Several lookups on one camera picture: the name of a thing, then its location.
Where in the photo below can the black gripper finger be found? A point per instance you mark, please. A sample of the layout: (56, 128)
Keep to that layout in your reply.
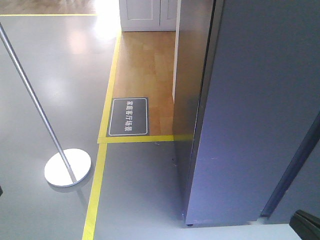
(305, 225)

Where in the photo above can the fridge door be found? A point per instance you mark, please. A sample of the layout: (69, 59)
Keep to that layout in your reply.
(263, 96)

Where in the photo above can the silver floor lamp stand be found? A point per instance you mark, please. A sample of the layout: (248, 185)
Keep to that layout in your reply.
(67, 167)

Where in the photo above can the white panelled cabinet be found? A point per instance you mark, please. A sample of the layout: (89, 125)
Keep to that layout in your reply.
(148, 15)

